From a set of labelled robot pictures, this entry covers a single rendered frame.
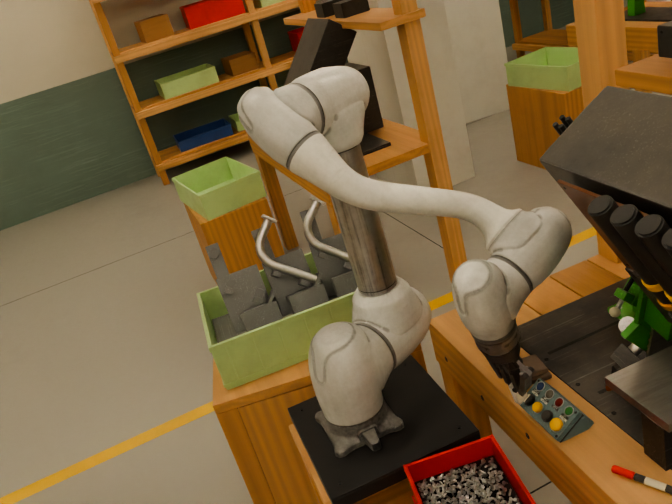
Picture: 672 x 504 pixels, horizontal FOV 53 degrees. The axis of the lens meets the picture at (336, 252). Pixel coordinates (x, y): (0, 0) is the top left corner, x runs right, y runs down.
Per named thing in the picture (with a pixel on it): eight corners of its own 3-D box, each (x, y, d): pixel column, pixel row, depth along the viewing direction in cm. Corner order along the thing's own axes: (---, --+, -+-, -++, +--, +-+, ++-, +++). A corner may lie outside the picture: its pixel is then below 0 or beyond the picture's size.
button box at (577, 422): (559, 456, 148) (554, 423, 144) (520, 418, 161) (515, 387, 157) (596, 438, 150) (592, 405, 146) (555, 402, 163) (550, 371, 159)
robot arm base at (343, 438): (343, 469, 157) (337, 451, 155) (314, 417, 177) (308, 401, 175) (413, 436, 161) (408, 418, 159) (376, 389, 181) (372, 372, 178)
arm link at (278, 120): (293, 137, 131) (337, 113, 140) (229, 83, 136) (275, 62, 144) (279, 183, 141) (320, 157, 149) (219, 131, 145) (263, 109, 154)
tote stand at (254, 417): (283, 576, 244) (211, 406, 211) (273, 476, 291) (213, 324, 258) (463, 518, 247) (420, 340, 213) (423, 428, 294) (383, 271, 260)
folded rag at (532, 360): (539, 361, 172) (537, 351, 171) (553, 378, 165) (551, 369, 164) (501, 373, 172) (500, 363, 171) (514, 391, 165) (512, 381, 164)
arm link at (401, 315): (353, 369, 179) (400, 324, 193) (402, 382, 168) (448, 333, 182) (262, 86, 148) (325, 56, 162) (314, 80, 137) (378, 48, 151)
